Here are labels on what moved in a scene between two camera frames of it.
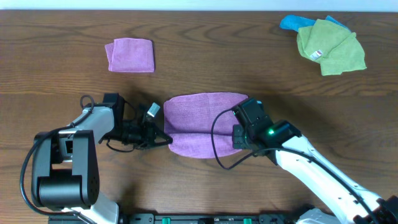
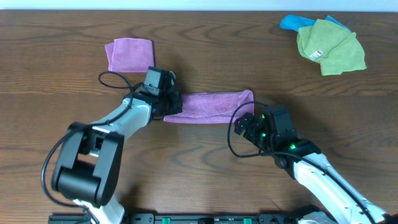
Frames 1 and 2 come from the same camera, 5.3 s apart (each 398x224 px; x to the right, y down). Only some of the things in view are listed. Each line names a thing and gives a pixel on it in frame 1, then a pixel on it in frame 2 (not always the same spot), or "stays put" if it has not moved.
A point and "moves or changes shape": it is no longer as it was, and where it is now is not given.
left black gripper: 149,134 to 173,98
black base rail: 190,218 stays put
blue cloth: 293,23 stays put
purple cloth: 188,119 moves or changes shape
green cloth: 336,48 stays put
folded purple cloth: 130,55 stays put
